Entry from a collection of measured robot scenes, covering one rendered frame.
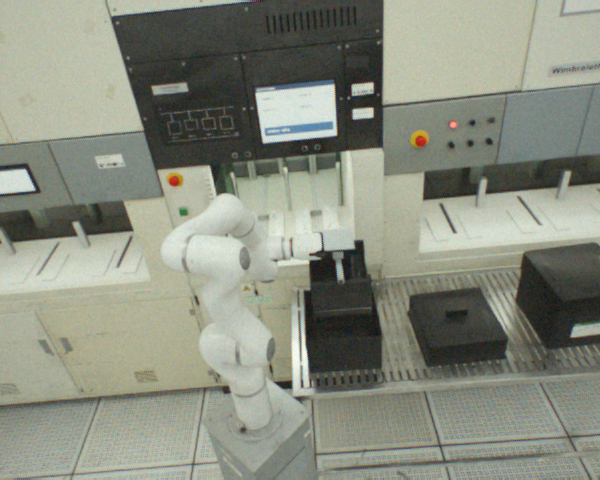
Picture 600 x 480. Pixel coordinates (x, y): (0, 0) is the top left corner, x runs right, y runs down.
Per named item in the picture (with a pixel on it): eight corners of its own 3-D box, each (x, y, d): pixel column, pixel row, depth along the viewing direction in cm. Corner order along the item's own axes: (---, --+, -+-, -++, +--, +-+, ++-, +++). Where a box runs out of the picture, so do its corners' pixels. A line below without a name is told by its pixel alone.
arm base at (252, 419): (254, 453, 159) (245, 418, 148) (217, 419, 170) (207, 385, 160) (294, 413, 169) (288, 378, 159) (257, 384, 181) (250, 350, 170)
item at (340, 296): (312, 287, 192) (305, 221, 174) (363, 283, 191) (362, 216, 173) (314, 333, 172) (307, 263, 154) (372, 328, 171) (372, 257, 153)
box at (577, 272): (547, 351, 181) (562, 301, 166) (511, 299, 204) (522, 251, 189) (624, 341, 181) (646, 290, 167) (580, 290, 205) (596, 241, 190)
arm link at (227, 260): (234, 337, 158) (281, 344, 154) (221, 370, 150) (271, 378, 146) (191, 223, 124) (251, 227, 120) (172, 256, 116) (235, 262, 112)
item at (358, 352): (306, 320, 205) (302, 290, 195) (372, 315, 204) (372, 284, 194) (308, 373, 183) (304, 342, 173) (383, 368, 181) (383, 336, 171)
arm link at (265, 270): (255, 257, 137) (283, 283, 165) (253, 205, 142) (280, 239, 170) (225, 261, 138) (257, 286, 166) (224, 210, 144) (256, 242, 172)
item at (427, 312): (427, 367, 180) (429, 343, 172) (406, 311, 204) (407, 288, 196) (507, 358, 180) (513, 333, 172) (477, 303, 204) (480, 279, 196)
